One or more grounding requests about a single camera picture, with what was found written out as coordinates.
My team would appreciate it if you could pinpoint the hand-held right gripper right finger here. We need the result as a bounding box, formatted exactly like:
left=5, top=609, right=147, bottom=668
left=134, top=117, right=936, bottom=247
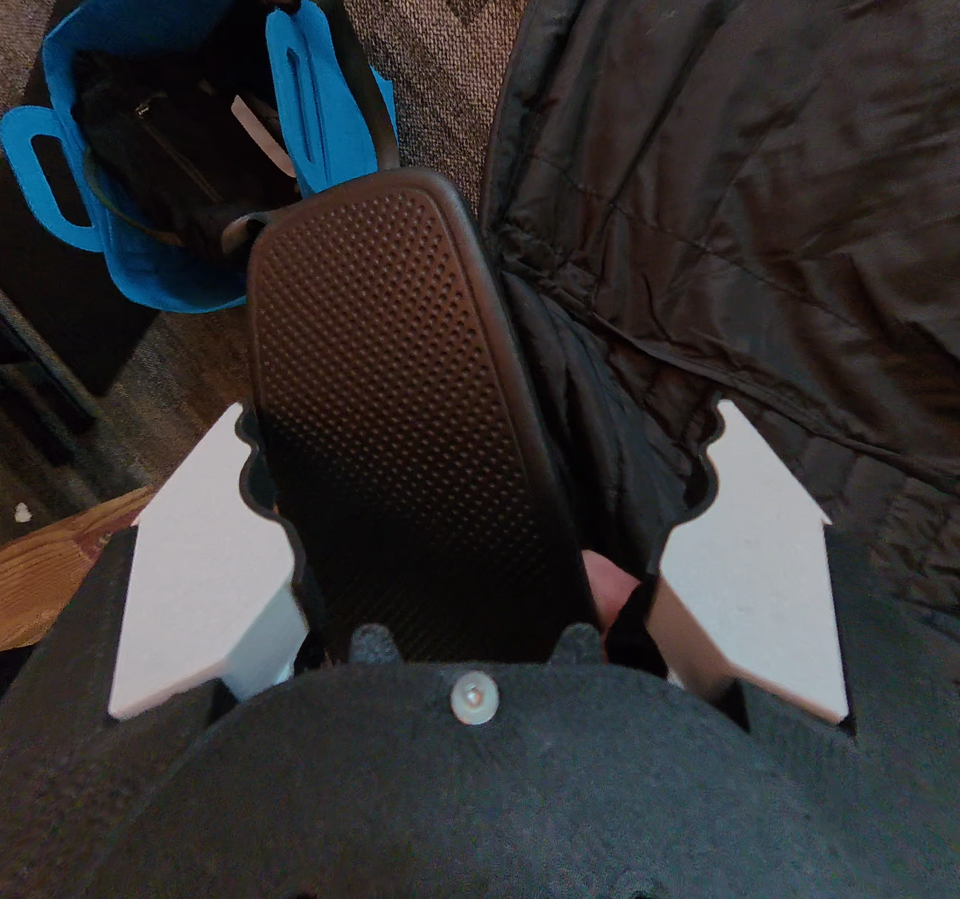
left=645, top=398, right=852, bottom=728

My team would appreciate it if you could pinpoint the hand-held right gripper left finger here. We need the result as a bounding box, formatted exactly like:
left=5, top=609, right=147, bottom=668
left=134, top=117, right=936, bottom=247
left=108, top=401, right=312, bottom=723

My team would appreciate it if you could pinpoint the black dotted chair armrest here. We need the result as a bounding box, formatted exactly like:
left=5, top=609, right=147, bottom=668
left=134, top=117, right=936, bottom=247
left=245, top=167, right=613, bottom=668

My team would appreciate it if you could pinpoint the wooden board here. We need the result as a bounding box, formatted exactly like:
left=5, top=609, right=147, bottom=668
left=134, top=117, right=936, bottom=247
left=0, top=484, right=159, bottom=653

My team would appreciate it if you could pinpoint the black jacket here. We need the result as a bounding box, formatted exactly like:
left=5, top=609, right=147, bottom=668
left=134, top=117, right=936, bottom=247
left=477, top=0, right=960, bottom=645

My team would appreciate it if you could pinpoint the blue bag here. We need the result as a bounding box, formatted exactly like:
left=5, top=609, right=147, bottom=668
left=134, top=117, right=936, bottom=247
left=0, top=0, right=403, bottom=315

